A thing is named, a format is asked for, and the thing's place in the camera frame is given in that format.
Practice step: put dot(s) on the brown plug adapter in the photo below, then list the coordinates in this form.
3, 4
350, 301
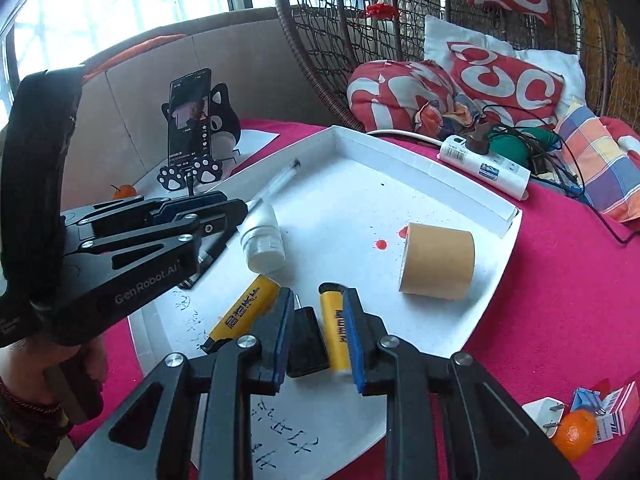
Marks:
477, 140

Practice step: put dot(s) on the orange mandarin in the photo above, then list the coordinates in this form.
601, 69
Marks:
575, 434

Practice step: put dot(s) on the yellow lighter right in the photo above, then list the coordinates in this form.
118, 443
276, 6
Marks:
334, 331

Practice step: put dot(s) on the green cloth item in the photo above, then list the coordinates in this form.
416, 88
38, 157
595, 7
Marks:
522, 145

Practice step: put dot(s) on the black smartphone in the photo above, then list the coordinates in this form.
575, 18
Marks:
188, 117

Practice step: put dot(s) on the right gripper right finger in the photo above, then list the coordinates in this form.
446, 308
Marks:
446, 418

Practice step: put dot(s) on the magenta tablecloth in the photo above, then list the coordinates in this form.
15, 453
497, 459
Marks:
565, 315

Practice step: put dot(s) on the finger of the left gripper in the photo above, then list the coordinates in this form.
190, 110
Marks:
165, 252
135, 213

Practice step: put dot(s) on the red hanging ornament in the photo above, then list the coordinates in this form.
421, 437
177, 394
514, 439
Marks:
381, 11

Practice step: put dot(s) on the plaid cushion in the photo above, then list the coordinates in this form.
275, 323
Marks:
610, 177

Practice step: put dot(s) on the white plastic bottle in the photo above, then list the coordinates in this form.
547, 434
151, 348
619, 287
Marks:
261, 239

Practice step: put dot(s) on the red white square cushion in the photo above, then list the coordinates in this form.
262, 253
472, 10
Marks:
515, 92

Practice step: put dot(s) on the wicker hanging chair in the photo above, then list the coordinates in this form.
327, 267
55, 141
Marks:
330, 38

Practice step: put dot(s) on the brown tape roll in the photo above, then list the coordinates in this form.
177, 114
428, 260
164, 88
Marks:
437, 262

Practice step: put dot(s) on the black pen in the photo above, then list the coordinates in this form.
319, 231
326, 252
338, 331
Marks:
214, 249

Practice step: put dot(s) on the person's left hand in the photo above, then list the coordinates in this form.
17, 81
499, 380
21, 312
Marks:
31, 416

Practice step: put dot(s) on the small orange by stand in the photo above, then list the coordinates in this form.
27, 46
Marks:
123, 191

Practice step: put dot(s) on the white power strip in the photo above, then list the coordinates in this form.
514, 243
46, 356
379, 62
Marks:
506, 176

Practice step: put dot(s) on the white charger plug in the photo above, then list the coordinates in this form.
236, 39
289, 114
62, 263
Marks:
547, 414

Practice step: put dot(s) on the red white small box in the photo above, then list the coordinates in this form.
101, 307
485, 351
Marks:
620, 409

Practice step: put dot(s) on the white cardboard tray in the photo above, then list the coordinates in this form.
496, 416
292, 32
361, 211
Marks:
340, 219

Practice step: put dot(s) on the red white round cushion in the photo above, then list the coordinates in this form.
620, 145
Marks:
418, 97

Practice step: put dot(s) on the blue binder clip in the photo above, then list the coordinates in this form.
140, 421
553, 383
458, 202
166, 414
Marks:
587, 400

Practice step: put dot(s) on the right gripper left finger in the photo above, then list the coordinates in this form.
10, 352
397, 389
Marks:
185, 401

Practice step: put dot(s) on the black charger plug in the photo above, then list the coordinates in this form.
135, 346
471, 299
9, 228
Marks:
307, 353

